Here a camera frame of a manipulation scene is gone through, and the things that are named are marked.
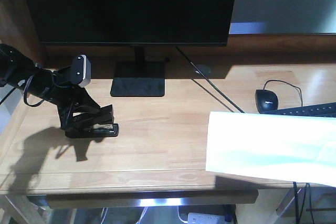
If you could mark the wooden desk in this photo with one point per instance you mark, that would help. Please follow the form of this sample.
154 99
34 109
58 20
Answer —
160 151

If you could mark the black computer keyboard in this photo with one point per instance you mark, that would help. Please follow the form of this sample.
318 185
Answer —
326 110

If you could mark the black orange stapler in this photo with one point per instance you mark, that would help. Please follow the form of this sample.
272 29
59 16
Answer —
97 127

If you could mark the black computer mouse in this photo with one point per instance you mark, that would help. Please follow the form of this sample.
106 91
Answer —
266 100

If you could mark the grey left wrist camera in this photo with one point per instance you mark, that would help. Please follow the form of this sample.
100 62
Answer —
80 71

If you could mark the white power strip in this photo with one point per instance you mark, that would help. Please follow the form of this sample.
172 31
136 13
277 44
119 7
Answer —
197 218

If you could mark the black computer monitor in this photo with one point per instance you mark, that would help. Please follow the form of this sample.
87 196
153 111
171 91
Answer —
134 23

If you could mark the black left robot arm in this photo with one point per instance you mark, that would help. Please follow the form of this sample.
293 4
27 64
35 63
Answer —
21 72

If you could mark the white paper sheet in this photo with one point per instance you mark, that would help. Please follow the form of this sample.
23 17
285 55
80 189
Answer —
292 148

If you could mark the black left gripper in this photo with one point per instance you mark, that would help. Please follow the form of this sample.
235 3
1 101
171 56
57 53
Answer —
76 108

